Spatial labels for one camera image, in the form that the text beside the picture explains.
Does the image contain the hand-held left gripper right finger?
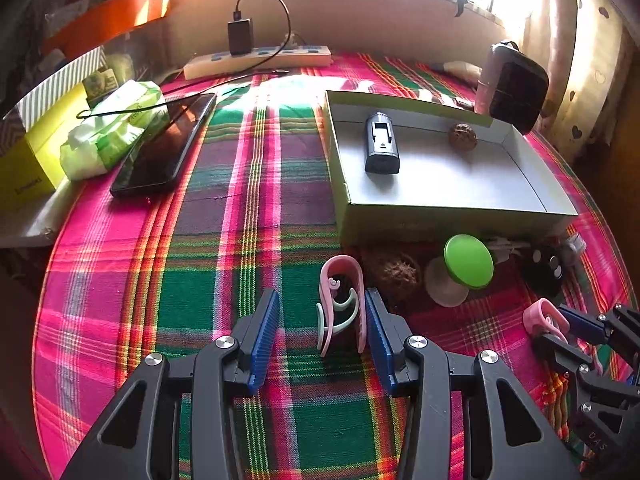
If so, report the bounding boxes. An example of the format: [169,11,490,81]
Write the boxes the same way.
[364,287,583,480]

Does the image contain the white power strip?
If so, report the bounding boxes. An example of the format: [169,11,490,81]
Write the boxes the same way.
[182,45,333,81]

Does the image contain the black charger adapter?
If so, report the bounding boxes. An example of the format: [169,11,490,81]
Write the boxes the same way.
[227,19,253,56]

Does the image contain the green topped white knob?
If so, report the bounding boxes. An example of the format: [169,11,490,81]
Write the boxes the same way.
[443,233,496,291]

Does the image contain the clear plastic container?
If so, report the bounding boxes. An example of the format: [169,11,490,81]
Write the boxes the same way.
[102,42,151,83]

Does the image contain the small round walnut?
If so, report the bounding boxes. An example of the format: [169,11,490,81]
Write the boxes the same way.
[448,122,476,150]

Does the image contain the black smartphone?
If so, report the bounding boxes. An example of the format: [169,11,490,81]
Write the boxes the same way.
[109,92,218,198]

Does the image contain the white egg-shaped object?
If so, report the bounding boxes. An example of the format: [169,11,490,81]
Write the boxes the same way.
[424,256,472,309]

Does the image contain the grey striped box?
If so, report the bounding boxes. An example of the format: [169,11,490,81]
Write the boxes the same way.
[0,45,108,133]

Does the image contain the black grey handheld device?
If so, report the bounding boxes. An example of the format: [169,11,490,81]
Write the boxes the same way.
[364,112,401,175]

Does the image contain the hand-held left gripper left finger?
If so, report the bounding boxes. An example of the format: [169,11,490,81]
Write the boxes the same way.
[60,287,282,480]

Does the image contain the yellow green box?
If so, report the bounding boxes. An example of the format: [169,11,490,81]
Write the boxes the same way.
[0,82,98,213]

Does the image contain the heart print curtain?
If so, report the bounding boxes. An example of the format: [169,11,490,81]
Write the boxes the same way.
[520,0,631,161]

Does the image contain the white pillow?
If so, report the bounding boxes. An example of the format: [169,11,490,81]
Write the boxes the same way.
[430,60,483,86]

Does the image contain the green white cardboard box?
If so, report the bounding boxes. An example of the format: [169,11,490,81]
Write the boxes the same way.
[322,90,580,243]

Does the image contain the white cable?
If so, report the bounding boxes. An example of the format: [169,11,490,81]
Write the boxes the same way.
[477,235,533,261]

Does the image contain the black charging cable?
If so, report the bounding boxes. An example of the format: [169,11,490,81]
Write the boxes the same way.
[75,0,292,126]

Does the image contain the pink teal plastic clip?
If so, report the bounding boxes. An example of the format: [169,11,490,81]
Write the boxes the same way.
[316,255,368,358]

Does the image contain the grey portable air cooler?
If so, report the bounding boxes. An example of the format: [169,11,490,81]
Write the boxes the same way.
[474,40,550,136]

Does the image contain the large knobby walnut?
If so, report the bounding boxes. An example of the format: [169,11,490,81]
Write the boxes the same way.
[362,252,421,303]

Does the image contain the black key fob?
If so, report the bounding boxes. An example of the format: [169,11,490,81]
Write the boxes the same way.
[522,246,568,298]

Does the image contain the plaid cloth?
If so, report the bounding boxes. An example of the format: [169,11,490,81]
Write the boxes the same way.
[32,50,640,480]

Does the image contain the green white wet wipes pack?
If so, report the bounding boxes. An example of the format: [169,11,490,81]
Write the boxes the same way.
[59,79,173,182]

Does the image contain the small white jar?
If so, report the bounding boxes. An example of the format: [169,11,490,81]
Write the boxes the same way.
[560,234,587,267]

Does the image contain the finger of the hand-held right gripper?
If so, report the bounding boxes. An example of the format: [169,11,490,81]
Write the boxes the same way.
[532,334,632,431]
[556,302,640,361]

